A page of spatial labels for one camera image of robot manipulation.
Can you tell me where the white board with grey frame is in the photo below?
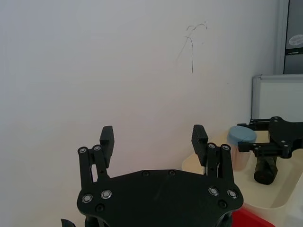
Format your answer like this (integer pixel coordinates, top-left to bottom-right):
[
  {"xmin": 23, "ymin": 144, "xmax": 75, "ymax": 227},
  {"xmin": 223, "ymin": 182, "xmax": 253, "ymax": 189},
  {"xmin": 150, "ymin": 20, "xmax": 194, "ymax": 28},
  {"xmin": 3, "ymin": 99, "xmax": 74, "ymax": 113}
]
[{"xmin": 250, "ymin": 74, "xmax": 303, "ymax": 122}]

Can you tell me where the blue-lidded translucent cup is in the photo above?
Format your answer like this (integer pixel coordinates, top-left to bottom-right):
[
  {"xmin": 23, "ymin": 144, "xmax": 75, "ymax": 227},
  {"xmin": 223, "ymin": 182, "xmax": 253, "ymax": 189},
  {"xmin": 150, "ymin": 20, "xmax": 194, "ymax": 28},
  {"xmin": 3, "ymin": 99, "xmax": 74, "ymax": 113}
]
[{"xmin": 227, "ymin": 125, "xmax": 258, "ymax": 171}]

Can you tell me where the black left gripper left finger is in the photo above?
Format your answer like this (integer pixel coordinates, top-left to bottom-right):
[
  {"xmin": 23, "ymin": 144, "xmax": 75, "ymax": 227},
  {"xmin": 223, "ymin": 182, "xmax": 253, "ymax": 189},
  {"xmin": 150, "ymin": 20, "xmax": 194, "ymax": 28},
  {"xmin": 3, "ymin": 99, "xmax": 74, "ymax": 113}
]
[{"xmin": 78, "ymin": 125, "xmax": 116, "ymax": 190}]

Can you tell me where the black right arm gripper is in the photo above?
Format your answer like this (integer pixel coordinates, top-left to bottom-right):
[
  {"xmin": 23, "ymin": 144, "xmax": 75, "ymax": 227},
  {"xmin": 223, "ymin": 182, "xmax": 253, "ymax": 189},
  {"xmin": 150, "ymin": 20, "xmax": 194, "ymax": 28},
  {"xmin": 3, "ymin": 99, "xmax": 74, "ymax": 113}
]
[{"xmin": 237, "ymin": 116, "xmax": 303, "ymax": 159}]

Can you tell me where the small black piece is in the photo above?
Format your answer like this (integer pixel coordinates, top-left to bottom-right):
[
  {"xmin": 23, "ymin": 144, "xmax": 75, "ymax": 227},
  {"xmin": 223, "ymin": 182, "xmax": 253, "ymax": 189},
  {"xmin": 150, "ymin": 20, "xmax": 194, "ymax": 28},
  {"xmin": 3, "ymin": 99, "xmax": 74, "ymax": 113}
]
[{"xmin": 60, "ymin": 218, "xmax": 77, "ymax": 227}]

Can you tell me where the grey framed glass door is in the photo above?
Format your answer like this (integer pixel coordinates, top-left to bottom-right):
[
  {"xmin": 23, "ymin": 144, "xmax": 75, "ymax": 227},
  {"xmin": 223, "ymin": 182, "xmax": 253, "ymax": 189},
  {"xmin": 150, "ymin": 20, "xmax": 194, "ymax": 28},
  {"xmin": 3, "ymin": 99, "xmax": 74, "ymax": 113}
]
[{"xmin": 274, "ymin": 0, "xmax": 303, "ymax": 75}]

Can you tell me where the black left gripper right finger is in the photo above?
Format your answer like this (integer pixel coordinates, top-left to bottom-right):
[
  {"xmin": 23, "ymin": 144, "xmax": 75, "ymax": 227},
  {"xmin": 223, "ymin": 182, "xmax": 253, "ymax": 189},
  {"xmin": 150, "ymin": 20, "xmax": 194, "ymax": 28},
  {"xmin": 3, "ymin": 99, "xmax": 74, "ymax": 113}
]
[{"xmin": 191, "ymin": 124, "xmax": 236, "ymax": 187}]

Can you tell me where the dark cylindrical object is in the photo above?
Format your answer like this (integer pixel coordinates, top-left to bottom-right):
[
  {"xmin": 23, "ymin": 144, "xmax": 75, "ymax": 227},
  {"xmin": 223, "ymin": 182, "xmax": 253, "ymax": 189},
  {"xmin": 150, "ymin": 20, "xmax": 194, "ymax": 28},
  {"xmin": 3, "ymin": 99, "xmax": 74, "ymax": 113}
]
[{"xmin": 253, "ymin": 156, "xmax": 278, "ymax": 186}]

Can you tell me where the red plastic container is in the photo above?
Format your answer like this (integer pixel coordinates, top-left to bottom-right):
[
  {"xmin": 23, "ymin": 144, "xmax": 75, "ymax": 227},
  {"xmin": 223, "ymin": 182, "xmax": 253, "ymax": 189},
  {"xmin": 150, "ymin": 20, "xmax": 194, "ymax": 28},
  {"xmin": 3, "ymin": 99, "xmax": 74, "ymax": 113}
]
[{"xmin": 231, "ymin": 207, "xmax": 276, "ymax": 227}]

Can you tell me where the cream plastic tray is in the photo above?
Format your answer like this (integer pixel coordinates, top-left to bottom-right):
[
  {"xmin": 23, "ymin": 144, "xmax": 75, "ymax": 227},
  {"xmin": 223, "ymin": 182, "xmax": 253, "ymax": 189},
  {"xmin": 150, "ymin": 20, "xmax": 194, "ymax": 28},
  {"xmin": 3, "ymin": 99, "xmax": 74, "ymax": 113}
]
[{"xmin": 181, "ymin": 129, "xmax": 303, "ymax": 209}]

